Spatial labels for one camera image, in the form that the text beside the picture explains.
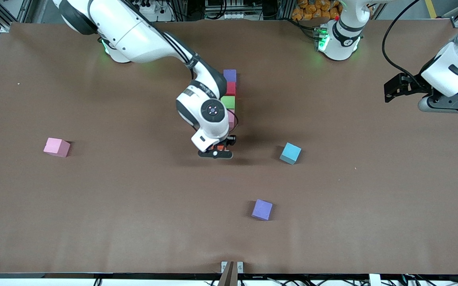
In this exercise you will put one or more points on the pink foam cube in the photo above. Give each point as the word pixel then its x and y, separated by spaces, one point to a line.
pixel 56 146
pixel 231 119

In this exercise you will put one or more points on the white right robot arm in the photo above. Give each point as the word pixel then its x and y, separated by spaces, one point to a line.
pixel 133 35

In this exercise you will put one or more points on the lilac purple foam cube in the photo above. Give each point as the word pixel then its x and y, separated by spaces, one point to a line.
pixel 262 209

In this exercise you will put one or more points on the white block under table edge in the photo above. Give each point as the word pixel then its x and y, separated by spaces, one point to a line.
pixel 375 280

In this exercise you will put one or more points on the orange foam cube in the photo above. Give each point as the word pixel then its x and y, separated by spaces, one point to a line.
pixel 219 148

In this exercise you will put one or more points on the pile of orange toys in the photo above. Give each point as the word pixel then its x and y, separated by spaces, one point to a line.
pixel 308 12

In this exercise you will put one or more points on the brown camera pole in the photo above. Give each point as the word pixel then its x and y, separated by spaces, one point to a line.
pixel 227 276

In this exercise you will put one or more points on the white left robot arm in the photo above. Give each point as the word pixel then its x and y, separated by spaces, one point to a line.
pixel 344 39

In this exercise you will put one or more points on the white power strip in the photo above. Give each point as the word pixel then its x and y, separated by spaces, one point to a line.
pixel 161 16

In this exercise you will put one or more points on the indigo foam cube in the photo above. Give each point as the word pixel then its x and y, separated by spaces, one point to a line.
pixel 230 75

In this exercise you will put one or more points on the red foam cube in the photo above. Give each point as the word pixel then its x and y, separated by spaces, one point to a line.
pixel 231 89

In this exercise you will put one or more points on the green foam cube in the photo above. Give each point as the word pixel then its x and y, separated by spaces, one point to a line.
pixel 229 102

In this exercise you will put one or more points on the cyan foam cube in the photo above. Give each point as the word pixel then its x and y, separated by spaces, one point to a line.
pixel 290 152

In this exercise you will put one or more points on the metal equipment rack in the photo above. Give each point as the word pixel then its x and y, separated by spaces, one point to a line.
pixel 233 12

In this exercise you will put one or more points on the metal table edge bracket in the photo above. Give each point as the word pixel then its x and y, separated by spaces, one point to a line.
pixel 224 266

